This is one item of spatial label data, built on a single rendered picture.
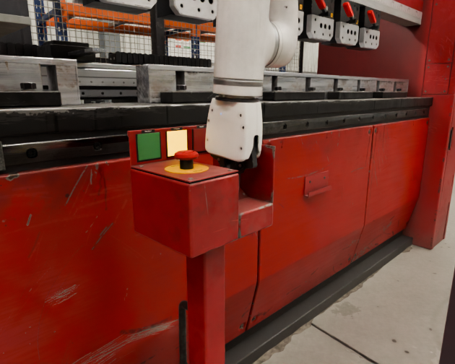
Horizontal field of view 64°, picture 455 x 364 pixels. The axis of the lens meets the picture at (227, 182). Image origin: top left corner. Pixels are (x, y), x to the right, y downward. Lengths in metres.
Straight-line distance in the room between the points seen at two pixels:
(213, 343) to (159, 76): 0.64
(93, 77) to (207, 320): 0.78
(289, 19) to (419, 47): 1.75
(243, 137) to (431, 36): 1.87
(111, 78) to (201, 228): 0.76
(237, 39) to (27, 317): 0.63
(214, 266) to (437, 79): 1.89
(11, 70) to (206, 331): 0.62
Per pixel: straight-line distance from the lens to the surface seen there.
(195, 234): 0.55
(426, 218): 2.43
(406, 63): 2.40
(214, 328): 0.74
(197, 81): 1.06
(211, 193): 0.55
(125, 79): 1.23
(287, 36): 0.67
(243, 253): 1.12
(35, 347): 0.86
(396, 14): 2.10
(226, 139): 0.62
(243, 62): 0.60
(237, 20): 0.60
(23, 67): 0.85
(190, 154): 0.58
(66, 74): 0.87
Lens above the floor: 0.90
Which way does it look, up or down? 14 degrees down
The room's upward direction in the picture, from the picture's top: straight up
